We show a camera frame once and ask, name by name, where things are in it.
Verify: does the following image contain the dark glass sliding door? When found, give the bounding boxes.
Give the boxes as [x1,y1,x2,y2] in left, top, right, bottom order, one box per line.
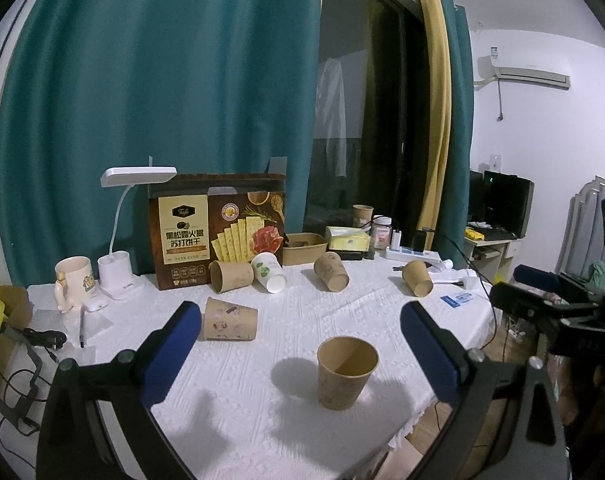
[302,0,428,241]

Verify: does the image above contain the brown paper cup with stickers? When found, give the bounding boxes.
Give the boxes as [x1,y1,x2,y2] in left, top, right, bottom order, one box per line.
[202,296,259,342]

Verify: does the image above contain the white paper cup green print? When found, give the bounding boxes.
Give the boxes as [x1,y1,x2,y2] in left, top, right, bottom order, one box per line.
[251,252,287,293]

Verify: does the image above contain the black computer monitor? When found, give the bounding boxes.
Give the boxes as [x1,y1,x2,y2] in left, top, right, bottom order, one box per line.
[483,170,536,238]

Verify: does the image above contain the brown paper bowl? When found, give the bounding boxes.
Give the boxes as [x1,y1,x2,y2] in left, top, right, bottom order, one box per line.
[282,232,329,267]

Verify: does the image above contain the black cable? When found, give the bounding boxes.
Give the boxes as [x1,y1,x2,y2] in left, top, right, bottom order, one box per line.
[427,230,503,286]

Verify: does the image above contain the black plug with cable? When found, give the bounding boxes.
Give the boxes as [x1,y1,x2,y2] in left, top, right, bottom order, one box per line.
[22,327,68,351]

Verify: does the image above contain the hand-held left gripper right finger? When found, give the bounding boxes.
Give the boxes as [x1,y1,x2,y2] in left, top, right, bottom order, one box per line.
[400,301,571,480]

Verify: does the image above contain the grey folded frames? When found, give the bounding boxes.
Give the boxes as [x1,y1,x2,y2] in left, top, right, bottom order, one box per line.
[555,175,605,276]

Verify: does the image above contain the white air conditioner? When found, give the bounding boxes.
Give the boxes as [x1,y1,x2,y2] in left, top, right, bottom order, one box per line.
[477,52,572,92]

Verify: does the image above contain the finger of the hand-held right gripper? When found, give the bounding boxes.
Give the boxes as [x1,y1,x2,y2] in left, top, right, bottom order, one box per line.
[490,281,563,322]
[513,264,583,301]

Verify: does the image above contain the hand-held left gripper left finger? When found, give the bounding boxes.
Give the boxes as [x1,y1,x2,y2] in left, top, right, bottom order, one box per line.
[36,301,203,480]

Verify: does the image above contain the yellow tissue box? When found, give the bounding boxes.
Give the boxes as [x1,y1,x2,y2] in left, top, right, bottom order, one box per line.
[325,226,372,261]

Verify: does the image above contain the yellow curtain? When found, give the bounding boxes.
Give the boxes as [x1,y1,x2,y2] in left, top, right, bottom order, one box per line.
[410,0,453,241]

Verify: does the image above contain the small computer desk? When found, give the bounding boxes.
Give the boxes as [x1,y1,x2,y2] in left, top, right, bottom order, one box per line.
[463,232,523,281]

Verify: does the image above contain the cardboard box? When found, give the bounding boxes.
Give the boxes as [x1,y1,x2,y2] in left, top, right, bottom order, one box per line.
[0,285,33,396]

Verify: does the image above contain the white desk lamp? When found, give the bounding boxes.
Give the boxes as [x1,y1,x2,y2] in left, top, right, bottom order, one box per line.
[100,166,178,301]

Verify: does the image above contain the narrow teal curtain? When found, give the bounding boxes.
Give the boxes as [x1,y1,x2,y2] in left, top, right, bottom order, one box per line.
[435,0,476,251]

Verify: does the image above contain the cream ceramic mug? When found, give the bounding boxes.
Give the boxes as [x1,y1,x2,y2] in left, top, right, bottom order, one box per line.
[54,256,94,313]

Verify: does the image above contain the black wire stand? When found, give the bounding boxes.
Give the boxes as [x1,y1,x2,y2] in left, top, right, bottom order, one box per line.
[0,325,48,433]

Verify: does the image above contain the brown cracker box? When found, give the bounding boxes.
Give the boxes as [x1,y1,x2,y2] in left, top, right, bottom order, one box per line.
[148,172,288,291]

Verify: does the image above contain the white power strip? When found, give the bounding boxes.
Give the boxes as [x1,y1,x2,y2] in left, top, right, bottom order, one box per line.
[385,247,441,263]

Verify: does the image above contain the white textured tablecloth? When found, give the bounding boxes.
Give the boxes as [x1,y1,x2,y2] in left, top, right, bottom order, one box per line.
[26,247,503,480]

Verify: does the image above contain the jar with white lid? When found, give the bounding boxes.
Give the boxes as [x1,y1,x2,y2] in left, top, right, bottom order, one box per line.
[371,216,392,251]

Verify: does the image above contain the wide teal curtain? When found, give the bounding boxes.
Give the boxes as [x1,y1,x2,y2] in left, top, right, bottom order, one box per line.
[0,0,326,288]

